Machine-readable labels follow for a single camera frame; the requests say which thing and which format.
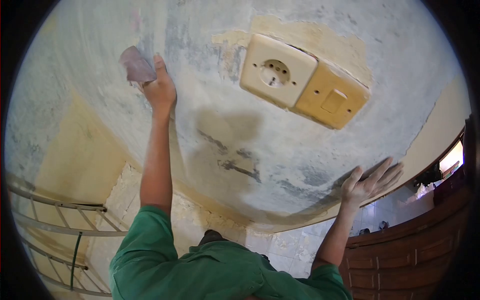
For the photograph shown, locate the person's right hand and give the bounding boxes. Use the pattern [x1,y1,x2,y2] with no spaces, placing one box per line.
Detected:
[340,157,405,211]

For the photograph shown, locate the person's left hand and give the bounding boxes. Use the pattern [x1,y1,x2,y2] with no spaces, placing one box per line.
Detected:
[134,55,177,112]

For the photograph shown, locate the person's left thumb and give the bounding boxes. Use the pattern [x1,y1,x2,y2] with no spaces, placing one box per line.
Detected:
[153,55,169,82]

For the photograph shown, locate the person's right index finger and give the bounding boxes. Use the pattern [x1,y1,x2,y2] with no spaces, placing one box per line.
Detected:
[365,157,394,187]

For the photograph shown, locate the person's right fingers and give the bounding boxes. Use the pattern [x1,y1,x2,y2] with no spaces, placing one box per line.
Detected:
[373,173,403,199]

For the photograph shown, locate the person's right thumb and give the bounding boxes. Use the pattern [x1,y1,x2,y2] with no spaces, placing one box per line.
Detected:
[343,166,364,193]

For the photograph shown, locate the person's right middle finger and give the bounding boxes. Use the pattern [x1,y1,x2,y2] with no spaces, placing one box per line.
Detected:
[375,162,405,190]

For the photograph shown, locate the brown sandpaper sheet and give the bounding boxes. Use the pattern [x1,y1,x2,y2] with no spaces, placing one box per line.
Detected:
[119,45,158,86]

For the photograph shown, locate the brown wooden panelled door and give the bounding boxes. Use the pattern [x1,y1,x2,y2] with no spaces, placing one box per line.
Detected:
[339,116,478,300]

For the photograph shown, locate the person's legs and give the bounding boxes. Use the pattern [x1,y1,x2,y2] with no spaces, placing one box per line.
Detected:
[197,229,271,263]

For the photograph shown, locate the white metal rack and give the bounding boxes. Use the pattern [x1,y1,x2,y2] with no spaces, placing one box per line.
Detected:
[5,172,131,299]

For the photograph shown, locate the person's body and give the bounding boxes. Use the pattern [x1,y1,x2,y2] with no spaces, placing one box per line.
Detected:
[109,205,353,300]

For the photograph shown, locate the green metal rod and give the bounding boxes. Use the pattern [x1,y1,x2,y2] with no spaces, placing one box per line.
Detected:
[70,231,83,292]

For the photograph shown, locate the yellowed wall light switch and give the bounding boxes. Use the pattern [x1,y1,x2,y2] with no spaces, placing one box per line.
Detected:
[290,60,372,131]

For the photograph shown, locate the cream wall socket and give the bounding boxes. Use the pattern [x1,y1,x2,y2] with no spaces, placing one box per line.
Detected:
[239,33,319,110]

